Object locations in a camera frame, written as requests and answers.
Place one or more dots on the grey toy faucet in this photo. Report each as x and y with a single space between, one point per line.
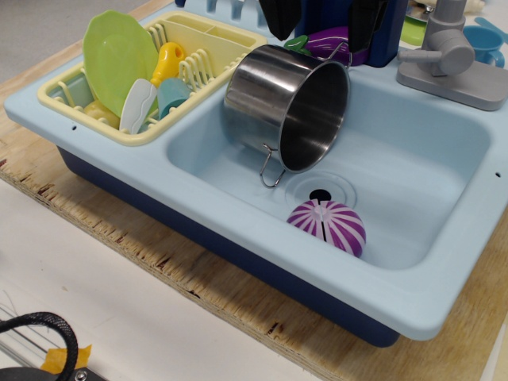
445 64

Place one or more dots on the stainless steel pot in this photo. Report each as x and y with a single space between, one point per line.
287 105

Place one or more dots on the dark blue box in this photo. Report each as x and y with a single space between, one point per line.
322 15

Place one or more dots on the plywood board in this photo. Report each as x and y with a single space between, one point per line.
155 306

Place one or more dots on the green plate behind faucet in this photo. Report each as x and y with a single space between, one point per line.
413 31

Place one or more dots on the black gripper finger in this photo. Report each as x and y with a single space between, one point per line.
364 20
282 16

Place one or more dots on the purple striped toy onion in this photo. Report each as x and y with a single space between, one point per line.
332 222

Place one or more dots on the blue plastic cup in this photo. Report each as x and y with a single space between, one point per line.
487 41

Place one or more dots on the light blue toy sink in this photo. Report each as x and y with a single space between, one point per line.
428 178

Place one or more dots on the pale yellow dish rack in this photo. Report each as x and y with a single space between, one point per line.
212 50

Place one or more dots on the yellow tape piece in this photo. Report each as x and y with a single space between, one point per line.
56 359

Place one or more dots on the yellow handled toy knife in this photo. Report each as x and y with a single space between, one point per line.
143 92

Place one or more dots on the teal plastic cup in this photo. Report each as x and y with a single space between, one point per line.
171 93

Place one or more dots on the green plastic plate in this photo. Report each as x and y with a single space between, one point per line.
117 51

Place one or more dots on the purple toy eggplant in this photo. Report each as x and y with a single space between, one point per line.
329 44

